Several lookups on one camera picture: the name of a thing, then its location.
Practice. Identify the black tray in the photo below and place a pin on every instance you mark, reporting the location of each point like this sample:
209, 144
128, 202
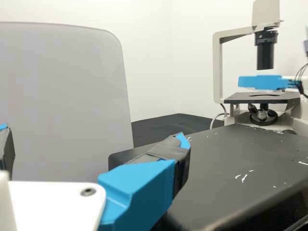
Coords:
240, 204

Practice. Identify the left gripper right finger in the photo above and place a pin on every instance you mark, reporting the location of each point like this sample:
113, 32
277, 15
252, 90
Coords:
144, 183

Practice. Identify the cream microscope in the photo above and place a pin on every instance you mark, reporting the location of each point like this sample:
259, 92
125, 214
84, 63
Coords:
217, 72

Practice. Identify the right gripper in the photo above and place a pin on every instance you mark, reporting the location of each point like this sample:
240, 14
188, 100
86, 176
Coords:
288, 77

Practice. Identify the white box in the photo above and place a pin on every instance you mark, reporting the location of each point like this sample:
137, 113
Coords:
65, 101

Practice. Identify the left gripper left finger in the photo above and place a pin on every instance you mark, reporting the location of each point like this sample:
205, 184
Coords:
6, 149

